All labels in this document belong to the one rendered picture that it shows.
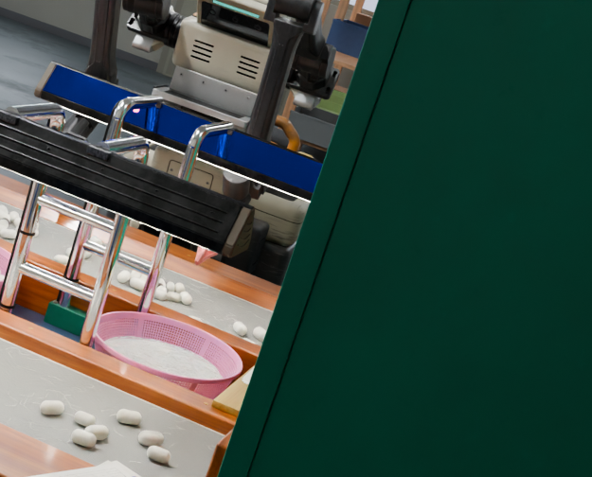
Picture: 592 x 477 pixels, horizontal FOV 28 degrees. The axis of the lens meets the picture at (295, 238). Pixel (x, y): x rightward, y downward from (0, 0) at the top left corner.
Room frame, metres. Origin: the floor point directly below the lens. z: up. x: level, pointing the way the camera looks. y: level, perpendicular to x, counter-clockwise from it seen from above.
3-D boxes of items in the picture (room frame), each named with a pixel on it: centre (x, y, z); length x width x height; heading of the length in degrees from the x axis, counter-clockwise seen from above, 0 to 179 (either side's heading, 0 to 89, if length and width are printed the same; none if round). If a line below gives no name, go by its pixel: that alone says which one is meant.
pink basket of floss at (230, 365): (1.89, 0.15, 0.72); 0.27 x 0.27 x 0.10
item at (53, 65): (2.19, 0.26, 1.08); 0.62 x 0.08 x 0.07; 78
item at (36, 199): (1.73, 0.36, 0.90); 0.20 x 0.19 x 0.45; 78
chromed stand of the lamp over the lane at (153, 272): (2.12, 0.28, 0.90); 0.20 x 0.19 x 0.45; 78
